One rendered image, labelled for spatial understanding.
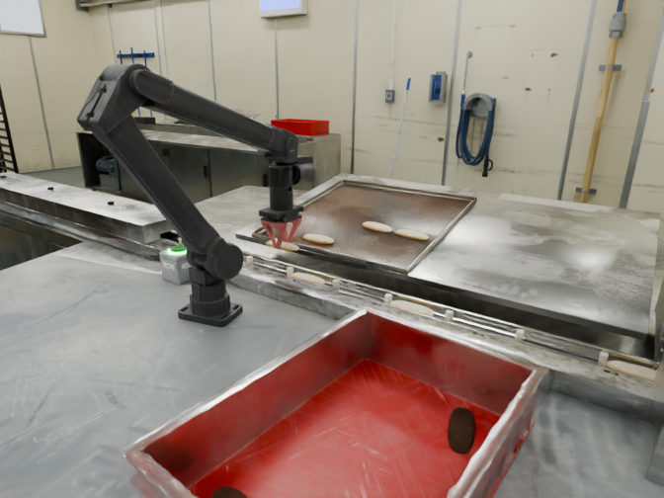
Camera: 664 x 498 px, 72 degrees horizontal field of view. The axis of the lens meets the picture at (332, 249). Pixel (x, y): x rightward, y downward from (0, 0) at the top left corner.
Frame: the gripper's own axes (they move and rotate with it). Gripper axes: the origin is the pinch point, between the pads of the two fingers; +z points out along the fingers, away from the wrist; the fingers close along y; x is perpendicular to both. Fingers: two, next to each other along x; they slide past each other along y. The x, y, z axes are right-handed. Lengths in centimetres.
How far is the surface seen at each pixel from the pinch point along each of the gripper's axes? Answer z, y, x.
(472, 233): 0, 36, -37
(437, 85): -44, 356, 104
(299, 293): 7.2, -9.1, -12.5
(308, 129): -1, 289, 207
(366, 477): 11, -43, -50
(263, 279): 6.8, -8.3, -0.7
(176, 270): 6.9, -16.5, 21.1
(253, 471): 11, -51, -37
